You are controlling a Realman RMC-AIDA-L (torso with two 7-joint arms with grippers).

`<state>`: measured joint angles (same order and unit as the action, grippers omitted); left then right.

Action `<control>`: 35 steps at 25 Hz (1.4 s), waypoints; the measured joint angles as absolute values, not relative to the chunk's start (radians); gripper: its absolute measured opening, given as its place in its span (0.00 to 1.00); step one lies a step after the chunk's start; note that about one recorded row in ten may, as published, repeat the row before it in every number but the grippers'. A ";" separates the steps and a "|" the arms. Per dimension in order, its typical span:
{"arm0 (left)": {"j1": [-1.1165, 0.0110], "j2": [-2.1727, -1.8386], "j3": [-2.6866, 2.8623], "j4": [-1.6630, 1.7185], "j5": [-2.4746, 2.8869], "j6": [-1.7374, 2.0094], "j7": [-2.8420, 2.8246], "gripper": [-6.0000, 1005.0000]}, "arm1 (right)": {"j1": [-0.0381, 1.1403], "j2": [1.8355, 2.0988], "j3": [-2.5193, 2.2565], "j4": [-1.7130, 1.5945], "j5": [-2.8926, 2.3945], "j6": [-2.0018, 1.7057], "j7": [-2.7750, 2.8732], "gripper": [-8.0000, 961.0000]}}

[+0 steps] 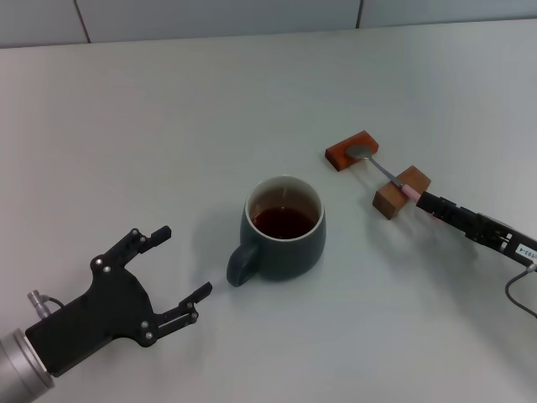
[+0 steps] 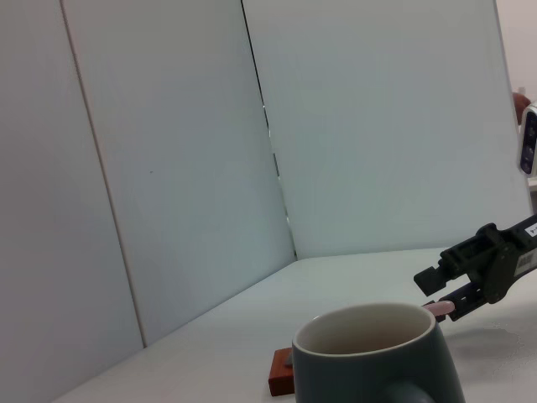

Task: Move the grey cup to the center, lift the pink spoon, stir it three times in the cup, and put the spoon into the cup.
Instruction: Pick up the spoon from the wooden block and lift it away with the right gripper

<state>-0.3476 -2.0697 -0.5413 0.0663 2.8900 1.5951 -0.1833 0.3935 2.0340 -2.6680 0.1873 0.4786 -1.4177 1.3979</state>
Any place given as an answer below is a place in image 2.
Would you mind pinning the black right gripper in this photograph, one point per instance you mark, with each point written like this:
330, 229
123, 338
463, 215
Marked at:
512, 256

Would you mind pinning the grey ceramic cup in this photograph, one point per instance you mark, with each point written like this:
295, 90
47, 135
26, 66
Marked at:
356, 378

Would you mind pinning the reddish brown round object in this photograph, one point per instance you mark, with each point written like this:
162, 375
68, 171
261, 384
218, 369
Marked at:
520, 105

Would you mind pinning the reddish wooden block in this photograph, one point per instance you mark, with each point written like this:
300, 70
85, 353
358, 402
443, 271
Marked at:
280, 378

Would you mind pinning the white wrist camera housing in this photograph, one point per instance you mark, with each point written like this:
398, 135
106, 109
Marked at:
528, 138

